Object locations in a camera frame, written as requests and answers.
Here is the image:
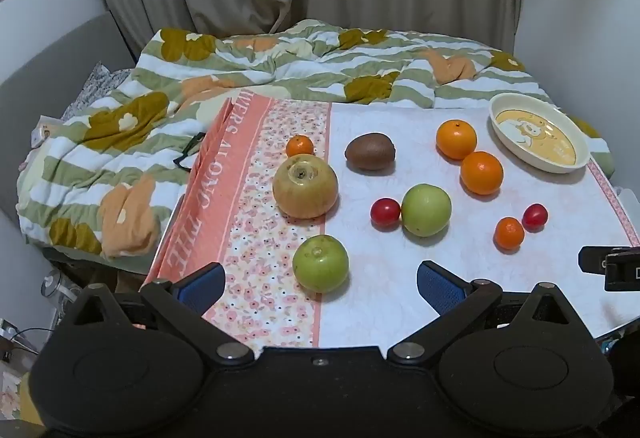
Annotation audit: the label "cream plate with yellow print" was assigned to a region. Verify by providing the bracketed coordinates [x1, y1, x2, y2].
[488, 93, 592, 174]

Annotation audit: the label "green striped flower blanket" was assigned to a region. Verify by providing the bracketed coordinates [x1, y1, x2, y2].
[17, 19, 615, 260]

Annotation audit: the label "orange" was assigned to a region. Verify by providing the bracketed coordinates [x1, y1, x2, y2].
[436, 119, 478, 161]
[460, 151, 504, 196]

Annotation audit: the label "small paper pack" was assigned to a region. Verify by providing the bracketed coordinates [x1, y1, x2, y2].
[31, 114, 65, 148]

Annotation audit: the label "pink floral tablecloth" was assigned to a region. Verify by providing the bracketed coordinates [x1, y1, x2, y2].
[142, 97, 640, 350]

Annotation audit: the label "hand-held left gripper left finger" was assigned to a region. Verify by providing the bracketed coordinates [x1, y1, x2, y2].
[62, 262, 257, 365]

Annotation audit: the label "brown kiwi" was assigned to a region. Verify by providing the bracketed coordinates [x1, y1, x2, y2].
[345, 133, 397, 171]

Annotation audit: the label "yellow round pear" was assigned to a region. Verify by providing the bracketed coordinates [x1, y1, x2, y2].
[272, 154, 339, 220]

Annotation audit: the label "grey floral pillow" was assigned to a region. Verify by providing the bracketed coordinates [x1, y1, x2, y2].
[62, 62, 134, 121]

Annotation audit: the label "red cherry tomato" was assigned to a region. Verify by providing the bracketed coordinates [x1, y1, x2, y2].
[370, 198, 402, 229]
[522, 203, 549, 232]

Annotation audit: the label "green apple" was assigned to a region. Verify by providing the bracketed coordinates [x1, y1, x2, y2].
[401, 184, 453, 238]
[292, 235, 350, 294]

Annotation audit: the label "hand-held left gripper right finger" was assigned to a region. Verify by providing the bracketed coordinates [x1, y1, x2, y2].
[387, 260, 584, 366]

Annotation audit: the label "grey headboard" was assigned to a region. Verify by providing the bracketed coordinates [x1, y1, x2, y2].
[0, 12, 137, 219]

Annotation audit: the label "black eyeglasses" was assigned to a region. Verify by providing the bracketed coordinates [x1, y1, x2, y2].
[173, 132, 207, 170]

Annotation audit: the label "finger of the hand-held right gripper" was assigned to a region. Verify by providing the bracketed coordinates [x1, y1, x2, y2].
[578, 245, 640, 293]

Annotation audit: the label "small tangerine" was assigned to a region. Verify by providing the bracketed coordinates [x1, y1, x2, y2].
[494, 217, 525, 250]
[286, 135, 315, 158]

